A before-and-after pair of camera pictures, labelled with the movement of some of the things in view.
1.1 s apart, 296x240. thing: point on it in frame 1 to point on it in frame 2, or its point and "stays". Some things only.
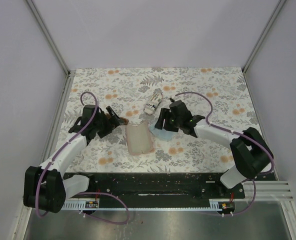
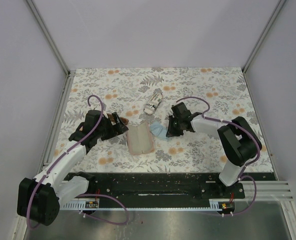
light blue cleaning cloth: x=162 y=134 stays
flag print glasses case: x=156 y=98 stays
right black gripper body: x=169 y=124 to x=175 y=128
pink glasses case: x=139 y=138 stays
